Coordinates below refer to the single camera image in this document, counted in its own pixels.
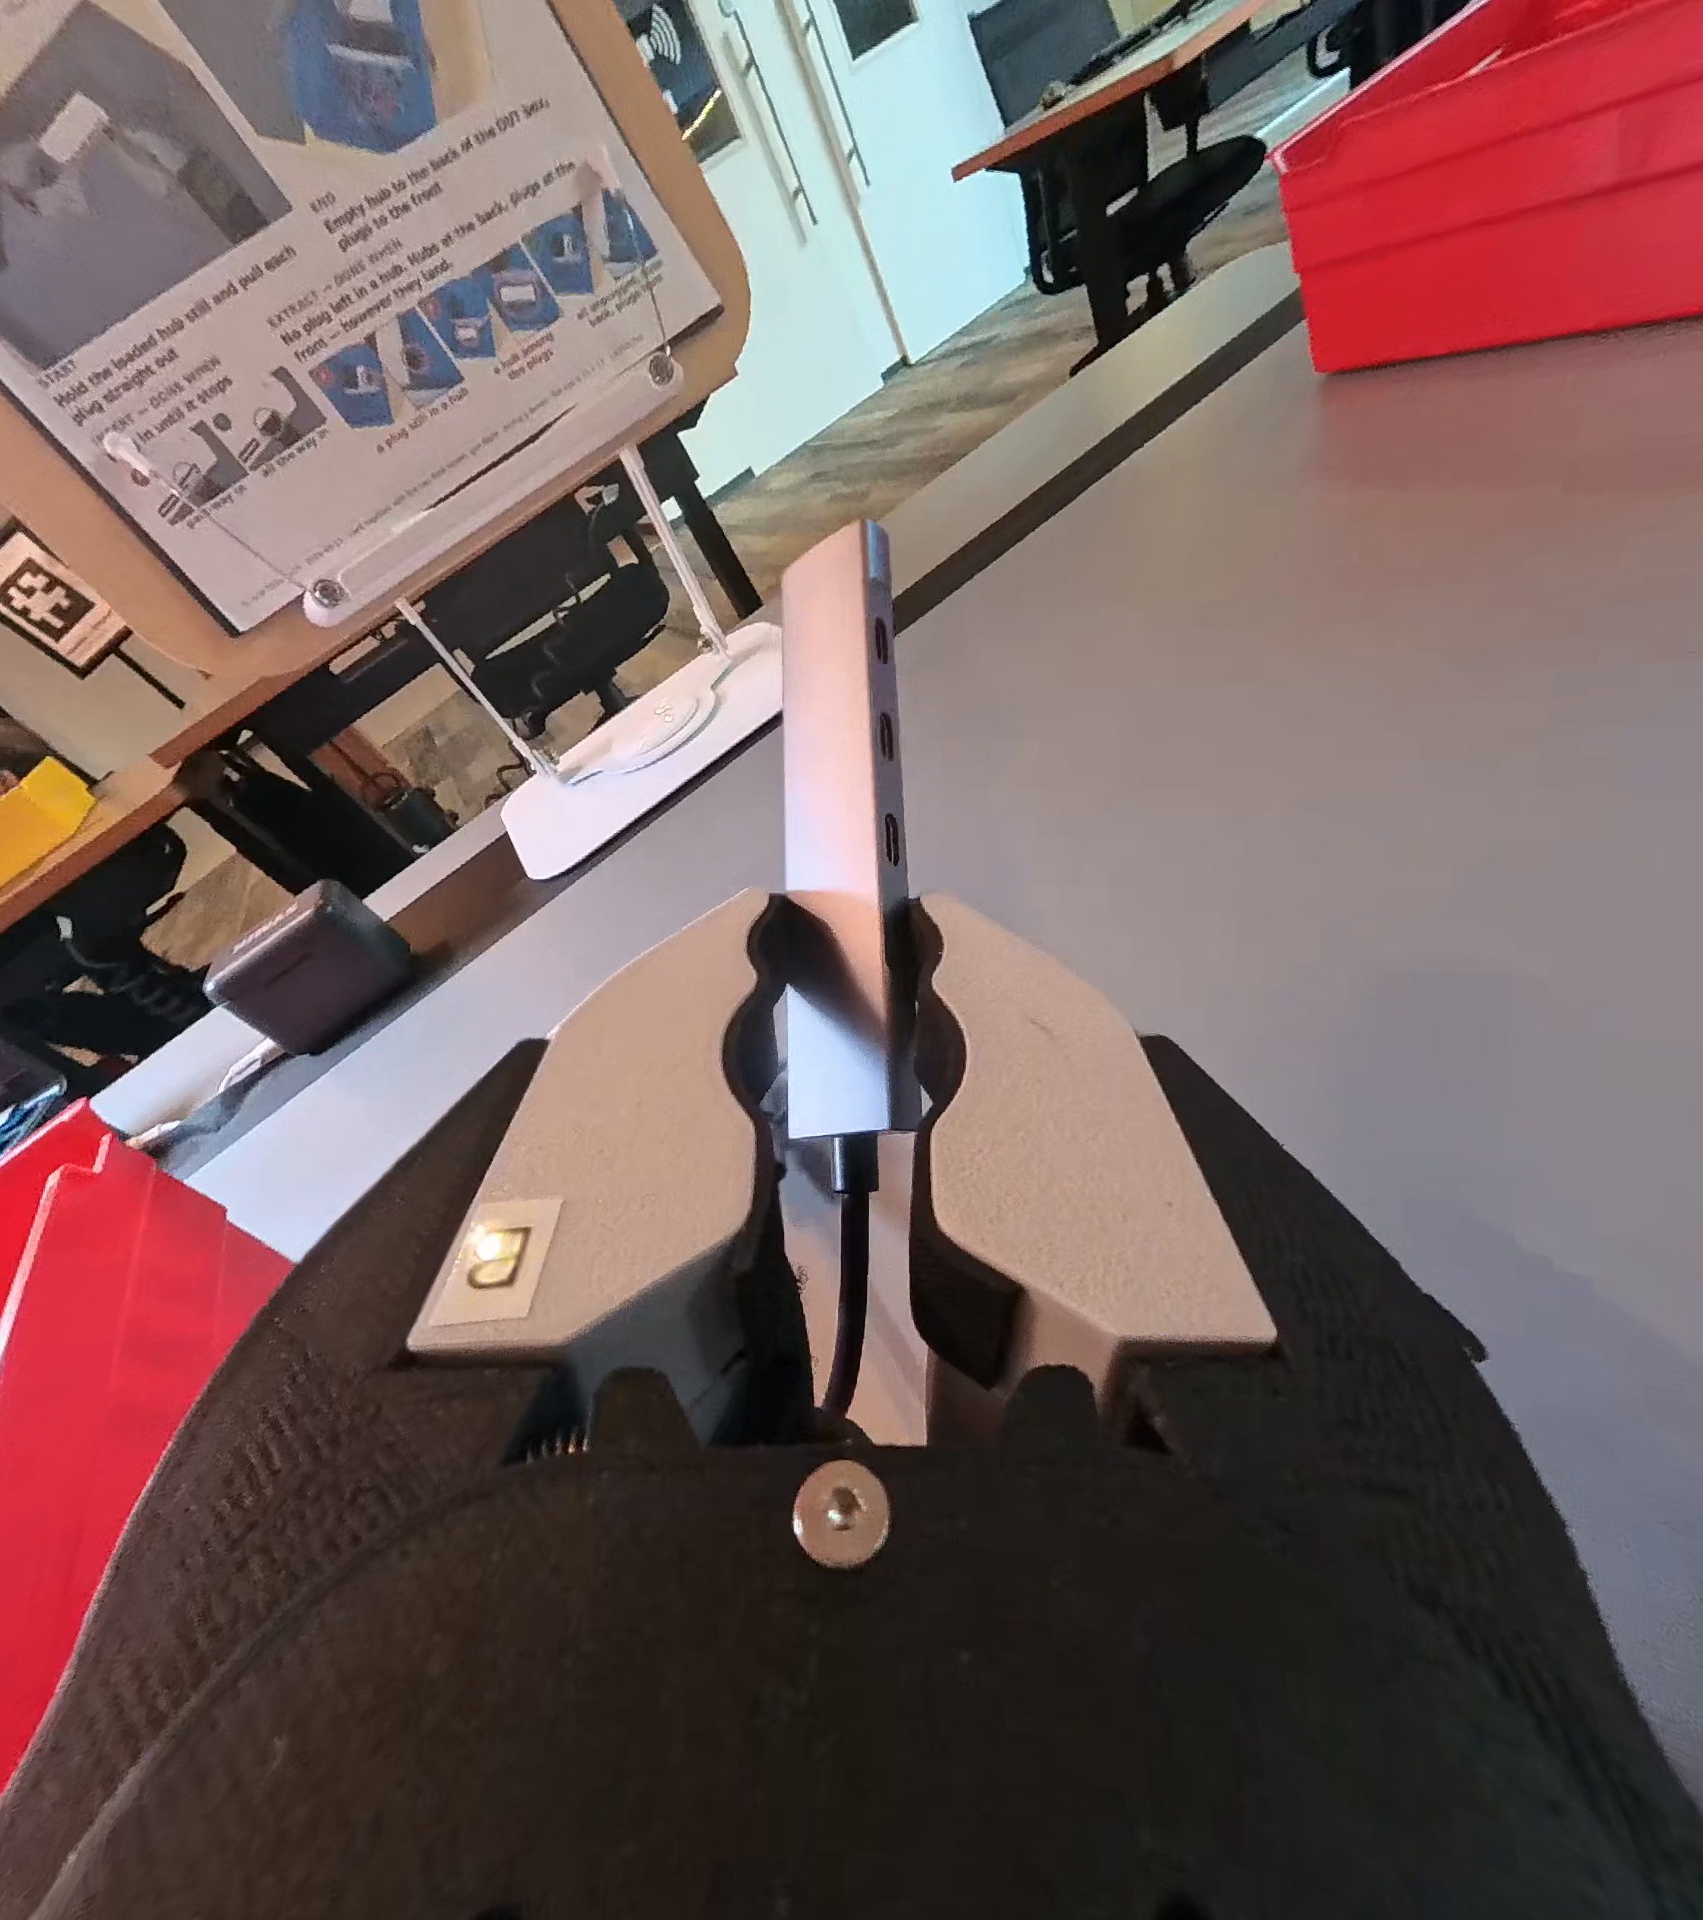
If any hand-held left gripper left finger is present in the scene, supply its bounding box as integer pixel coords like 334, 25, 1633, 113
406, 885, 796, 1374

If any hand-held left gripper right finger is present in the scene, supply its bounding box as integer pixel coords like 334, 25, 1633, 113
908, 892, 1284, 1381

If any grey usb hub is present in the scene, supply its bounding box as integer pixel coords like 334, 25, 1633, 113
780, 516, 932, 1434

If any black charger box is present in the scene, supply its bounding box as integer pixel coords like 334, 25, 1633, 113
204, 881, 414, 1056

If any black office chair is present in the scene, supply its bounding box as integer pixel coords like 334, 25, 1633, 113
424, 486, 676, 744
1016, 82, 1268, 302

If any wooden office desk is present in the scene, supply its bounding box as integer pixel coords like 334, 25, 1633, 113
0, 661, 764, 1083
954, 0, 1296, 183

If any black and white marker sign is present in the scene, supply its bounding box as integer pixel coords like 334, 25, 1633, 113
0, 521, 136, 683

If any phone icon door sign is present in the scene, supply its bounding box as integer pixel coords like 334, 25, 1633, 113
828, 0, 928, 67
624, 0, 736, 162

